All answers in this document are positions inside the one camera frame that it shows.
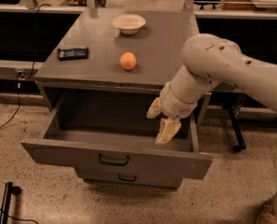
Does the robot base column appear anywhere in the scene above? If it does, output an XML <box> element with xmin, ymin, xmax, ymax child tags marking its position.
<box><xmin>256</xmin><ymin>191</ymin><xmax>277</xmax><ymax>224</ymax></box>

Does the black cable on floor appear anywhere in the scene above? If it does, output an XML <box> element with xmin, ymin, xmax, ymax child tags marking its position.
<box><xmin>0</xmin><ymin>3</ymin><xmax>52</xmax><ymax>135</ymax></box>

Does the white bowl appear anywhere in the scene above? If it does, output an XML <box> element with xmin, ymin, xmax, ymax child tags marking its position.
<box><xmin>112</xmin><ymin>14</ymin><xmax>145</xmax><ymax>35</ymax></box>

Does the black stand leg with wheel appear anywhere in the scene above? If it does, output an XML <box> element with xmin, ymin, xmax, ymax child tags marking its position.
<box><xmin>223</xmin><ymin>105</ymin><xmax>246</xmax><ymax>152</ymax></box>

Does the black floor stand base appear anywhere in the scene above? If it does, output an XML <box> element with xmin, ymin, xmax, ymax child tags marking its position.
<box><xmin>0</xmin><ymin>182</ymin><xmax>21</xmax><ymax>224</ymax></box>

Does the orange fruit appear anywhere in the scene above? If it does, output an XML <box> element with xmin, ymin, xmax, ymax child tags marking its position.
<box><xmin>119</xmin><ymin>52</ymin><xmax>137</xmax><ymax>71</ymax></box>

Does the dark snack bar wrapper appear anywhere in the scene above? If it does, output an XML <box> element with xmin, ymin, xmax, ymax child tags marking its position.
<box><xmin>57</xmin><ymin>48</ymin><xmax>89</xmax><ymax>61</ymax></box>

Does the grey drawer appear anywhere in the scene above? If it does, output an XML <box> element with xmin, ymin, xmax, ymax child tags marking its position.
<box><xmin>74</xmin><ymin>165</ymin><xmax>183</xmax><ymax>189</ymax></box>
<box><xmin>21</xmin><ymin>90</ymin><xmax>213</xmax><ymax>180</ymax></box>

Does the grey drawer cabinet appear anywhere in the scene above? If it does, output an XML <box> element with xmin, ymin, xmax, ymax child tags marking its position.
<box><xmin>34</xmin><ymin>8</ymin><xmax>213</xmax><ymax>190</ymax></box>

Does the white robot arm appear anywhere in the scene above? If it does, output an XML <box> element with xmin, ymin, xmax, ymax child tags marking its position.
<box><xmin>146</xmin><ymin>34</ymin><xmax>277</xmax><ymax>145</ymax></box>

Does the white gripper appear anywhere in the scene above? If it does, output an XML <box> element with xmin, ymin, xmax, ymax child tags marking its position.
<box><xmin>146</xmin><ymin>82</ymin><xmax>197</xmax><ymax>145</ymax></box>

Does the grey top drawer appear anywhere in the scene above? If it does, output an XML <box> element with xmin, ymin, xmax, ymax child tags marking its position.
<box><xmin>21</xmin><ymin>90</ymin><xmax>213</xmax><ymax>180</ymax></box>

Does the grey bottom drawer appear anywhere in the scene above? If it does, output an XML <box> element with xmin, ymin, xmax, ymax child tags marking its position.
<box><xmin>74</xmin><ymin>165</ymin><xmax>183</xmax><ymax>189</ymax></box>

